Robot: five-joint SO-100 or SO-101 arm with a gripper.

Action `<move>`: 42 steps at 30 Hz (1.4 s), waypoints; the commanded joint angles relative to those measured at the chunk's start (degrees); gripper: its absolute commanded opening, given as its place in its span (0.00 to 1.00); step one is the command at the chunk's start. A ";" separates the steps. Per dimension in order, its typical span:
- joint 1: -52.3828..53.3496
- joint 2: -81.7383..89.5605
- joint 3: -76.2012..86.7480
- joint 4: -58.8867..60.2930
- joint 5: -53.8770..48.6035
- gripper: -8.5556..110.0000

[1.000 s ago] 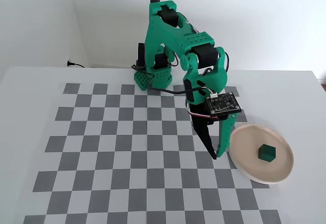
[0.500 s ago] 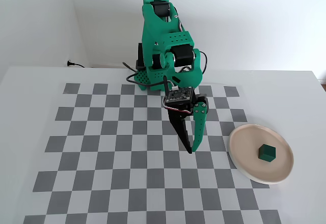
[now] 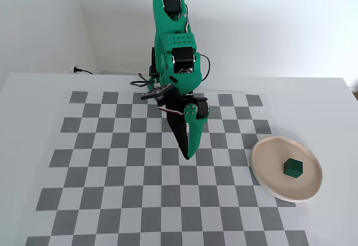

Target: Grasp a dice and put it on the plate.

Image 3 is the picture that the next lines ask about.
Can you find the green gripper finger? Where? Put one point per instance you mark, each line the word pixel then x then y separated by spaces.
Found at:
pixel 194 137

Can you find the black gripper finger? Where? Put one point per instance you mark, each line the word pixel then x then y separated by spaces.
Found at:
pixel 179 134

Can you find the dark green dice cube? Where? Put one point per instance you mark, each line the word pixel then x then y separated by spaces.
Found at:
pixel 293 169

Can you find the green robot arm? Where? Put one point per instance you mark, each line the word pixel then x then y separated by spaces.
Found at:
pixel 173 30

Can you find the beige round plate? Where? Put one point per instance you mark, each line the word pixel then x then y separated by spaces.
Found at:
pixel 268 167

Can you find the black table clamp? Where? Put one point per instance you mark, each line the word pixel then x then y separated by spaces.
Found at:
pixel 153 61

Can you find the grey white checkered mat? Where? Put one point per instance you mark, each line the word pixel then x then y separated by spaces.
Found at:
pixel 112 173

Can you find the black wrist camera board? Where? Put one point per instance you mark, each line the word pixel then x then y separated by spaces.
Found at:
pixel 153 93

